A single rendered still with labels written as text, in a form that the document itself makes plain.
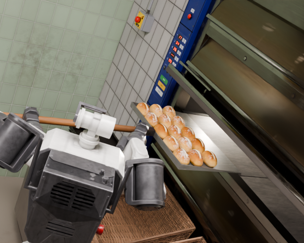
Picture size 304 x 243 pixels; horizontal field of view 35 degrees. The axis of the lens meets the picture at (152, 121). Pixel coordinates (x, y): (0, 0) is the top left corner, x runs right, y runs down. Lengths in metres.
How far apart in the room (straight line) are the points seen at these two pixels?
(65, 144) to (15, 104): 1.96
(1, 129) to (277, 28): 1.25
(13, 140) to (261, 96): 1.13
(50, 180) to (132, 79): 1.87
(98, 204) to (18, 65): 2.03
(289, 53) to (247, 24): 0.32
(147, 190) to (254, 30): 1.05
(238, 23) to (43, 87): 1.56
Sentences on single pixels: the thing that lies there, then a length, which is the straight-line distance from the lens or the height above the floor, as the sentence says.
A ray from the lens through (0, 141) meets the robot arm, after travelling 1.46.
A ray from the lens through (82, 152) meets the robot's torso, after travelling 1.45.
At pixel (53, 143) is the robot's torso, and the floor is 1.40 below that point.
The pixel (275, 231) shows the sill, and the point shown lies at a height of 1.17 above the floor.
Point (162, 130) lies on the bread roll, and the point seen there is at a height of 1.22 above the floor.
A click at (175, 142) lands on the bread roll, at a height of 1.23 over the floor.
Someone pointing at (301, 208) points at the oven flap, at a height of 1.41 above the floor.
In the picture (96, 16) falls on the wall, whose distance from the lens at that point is 3.26.
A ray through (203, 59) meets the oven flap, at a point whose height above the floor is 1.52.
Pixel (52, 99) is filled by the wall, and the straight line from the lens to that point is 3.43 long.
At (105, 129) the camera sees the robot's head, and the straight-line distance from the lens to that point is 1.43.
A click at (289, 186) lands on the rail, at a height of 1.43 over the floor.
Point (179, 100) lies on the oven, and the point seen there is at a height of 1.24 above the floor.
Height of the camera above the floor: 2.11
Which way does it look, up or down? 23 degrees down
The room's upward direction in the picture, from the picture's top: 23 degrees clockwise
